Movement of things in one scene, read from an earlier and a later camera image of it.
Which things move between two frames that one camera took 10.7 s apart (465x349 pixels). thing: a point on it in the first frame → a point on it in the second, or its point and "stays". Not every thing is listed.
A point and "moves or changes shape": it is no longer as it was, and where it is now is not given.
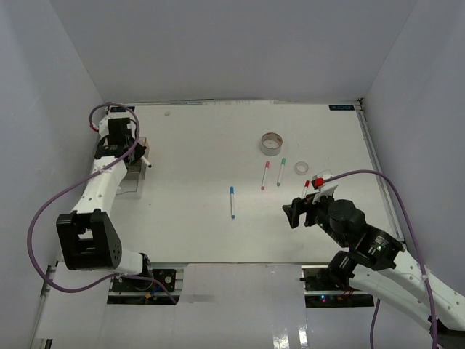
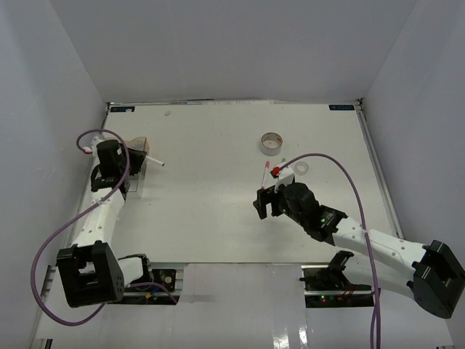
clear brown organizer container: [132, 186] stays
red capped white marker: [306, 185] moves or changes shape
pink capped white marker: [267, 166] stays
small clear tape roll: [301, 168] stays
